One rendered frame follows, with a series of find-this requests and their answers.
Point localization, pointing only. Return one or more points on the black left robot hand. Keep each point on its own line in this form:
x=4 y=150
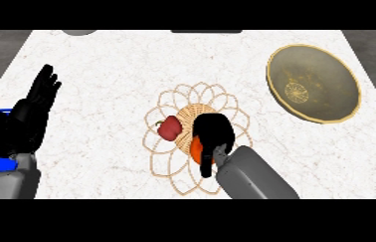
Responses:
x=34 y=106

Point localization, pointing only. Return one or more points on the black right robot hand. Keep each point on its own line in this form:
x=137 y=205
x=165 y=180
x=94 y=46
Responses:
x=212 y=129

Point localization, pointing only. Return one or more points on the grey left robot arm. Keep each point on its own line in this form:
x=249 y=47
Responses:
x=17 y=176

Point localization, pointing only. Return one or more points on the orange squash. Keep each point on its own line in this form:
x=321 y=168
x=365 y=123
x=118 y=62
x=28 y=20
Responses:
x=194 y=150

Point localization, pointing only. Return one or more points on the tan woven flower placemat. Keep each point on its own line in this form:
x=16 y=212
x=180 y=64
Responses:
x=172 y=159

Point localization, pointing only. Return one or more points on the olive bowl with gold rim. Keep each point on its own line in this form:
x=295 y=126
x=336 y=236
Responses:
x=312 y=84

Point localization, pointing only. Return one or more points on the red bell pepper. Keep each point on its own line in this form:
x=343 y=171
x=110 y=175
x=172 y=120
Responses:
x=169 y=128

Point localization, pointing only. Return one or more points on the grey round object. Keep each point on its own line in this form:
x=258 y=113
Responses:
x=78 y=32

